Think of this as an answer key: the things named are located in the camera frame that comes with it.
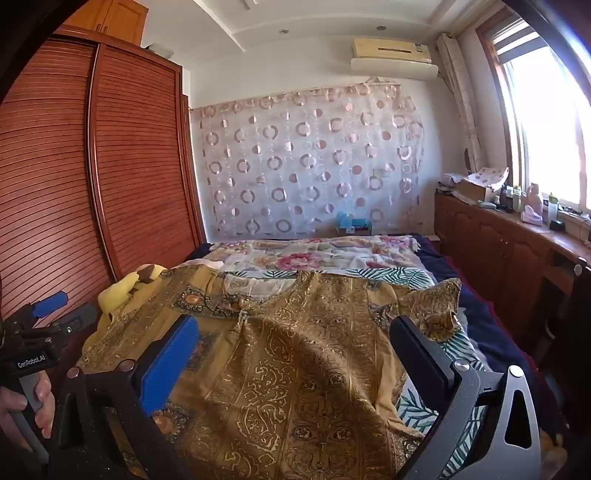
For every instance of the circle print sheer curtain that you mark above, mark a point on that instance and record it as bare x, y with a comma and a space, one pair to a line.
300, 161

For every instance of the cream wall air conditioner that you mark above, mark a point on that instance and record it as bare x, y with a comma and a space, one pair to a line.
392, 60

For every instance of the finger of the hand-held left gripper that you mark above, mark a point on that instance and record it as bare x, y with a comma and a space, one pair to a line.
81, 318
51, 302

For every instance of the small black box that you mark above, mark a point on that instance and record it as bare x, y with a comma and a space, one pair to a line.
557, 225

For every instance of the wooden overhead cabinet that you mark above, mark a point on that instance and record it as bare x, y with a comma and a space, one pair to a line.
111, 18

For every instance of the grey box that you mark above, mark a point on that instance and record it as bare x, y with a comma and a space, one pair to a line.
159, 50

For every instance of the navy blue blanket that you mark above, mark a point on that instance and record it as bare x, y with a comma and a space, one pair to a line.
480, 314

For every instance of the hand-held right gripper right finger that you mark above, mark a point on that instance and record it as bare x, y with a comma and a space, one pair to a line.
415, 355

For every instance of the blue toy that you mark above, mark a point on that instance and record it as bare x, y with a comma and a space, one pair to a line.
344, 221

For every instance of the golden patterned garment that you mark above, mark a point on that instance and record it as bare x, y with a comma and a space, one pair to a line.
295, 360

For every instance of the pink figurine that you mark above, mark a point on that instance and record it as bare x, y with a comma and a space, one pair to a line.
533, 203

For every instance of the green capped bottle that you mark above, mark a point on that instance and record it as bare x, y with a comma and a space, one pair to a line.
552, 210

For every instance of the bunched white window curtain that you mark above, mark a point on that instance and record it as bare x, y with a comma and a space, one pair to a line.
461, 101

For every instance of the window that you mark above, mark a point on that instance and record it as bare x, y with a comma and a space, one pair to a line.
545, 115

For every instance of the wooden slatted wardrobe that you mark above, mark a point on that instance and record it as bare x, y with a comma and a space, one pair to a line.
138, 161

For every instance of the palm leaf print sheet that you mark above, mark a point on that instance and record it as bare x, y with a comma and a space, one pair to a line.
415, 413

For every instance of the yellow and cream pillows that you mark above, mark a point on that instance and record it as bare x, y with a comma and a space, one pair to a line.
115, 290

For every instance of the person's left hand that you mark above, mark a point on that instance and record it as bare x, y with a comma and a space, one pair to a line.
45, 401

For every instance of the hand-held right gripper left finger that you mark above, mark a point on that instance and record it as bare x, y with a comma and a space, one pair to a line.
171, 360

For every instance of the polka dot cloth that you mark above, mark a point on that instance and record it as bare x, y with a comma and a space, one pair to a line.
489, 176

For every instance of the floral blanket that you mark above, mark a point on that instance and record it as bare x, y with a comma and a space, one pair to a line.
295, 258

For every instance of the cardboard box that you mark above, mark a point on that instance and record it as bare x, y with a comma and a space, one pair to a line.
471, 191

